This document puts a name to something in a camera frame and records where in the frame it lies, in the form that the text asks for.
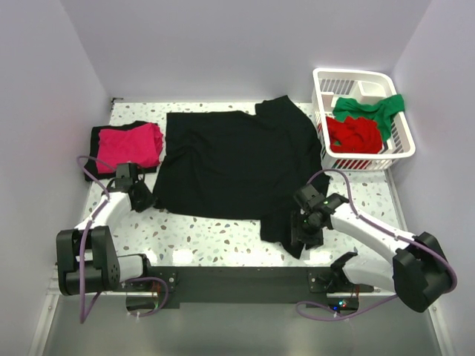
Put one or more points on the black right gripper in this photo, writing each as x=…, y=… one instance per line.
x=311, y=241

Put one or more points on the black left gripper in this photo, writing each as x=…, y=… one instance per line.
x=148, y=202

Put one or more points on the folded pink t shirt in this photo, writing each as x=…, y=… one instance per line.
x=142, y=145

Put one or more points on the red t shirt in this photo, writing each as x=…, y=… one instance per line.
x=354, y=136

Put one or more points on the green t shirt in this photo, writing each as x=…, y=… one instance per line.
x=382, y=112

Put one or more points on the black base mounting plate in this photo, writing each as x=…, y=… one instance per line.
x=249, y=285

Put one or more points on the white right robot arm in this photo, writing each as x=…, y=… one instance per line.
x=413, y=267

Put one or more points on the folded black t shirt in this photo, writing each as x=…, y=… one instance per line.
x=90, y=165

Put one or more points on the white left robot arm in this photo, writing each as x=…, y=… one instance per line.
x=87, y=251

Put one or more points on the white plastic laundry basket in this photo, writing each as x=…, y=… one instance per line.
x=366, y=87

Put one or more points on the black t shirt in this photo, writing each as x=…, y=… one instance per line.
x=90, y=165
x=240, y=166

